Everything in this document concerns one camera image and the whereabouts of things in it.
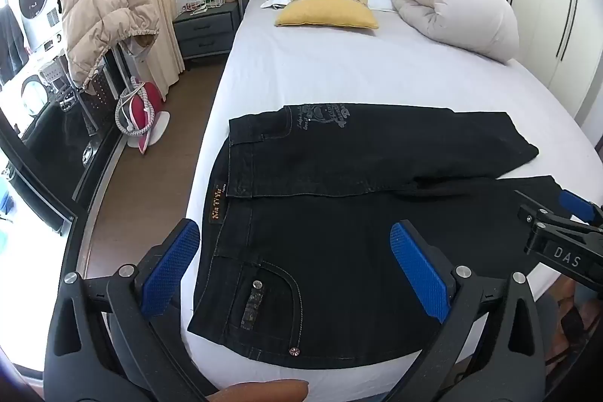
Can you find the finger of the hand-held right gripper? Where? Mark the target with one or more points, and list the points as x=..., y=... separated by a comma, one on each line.
x=577, y=205
x=560, y=249

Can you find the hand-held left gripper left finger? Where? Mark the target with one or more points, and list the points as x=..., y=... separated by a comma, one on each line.
x=172, y=265

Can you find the person's left hand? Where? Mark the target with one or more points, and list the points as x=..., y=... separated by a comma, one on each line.
x=264, y=391

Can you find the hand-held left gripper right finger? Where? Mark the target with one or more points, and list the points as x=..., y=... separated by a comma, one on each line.
x=417, y=270

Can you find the yellow pillow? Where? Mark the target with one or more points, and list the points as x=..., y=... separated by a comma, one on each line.
x=325, y=15

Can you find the grey nightstand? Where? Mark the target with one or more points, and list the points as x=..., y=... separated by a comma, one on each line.
x=207, y=30

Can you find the person's right forearm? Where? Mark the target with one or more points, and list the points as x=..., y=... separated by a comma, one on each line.
x=572, y=312

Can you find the folded white duvet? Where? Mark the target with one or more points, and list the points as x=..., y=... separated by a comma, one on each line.
x=452, y=6

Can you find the glass sliding door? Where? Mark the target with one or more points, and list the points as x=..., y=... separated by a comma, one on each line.
x=56, y=124

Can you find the black denim pants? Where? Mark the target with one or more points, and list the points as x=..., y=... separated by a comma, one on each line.
x=339, y=242

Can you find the beige puffer jacket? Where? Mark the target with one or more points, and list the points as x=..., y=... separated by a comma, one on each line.
x=103, y=11

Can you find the red and white appliance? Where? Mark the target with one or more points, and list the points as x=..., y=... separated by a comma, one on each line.
x=143, y=114

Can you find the bed with grey headboard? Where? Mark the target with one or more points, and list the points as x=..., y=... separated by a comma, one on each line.
x=329, y=67

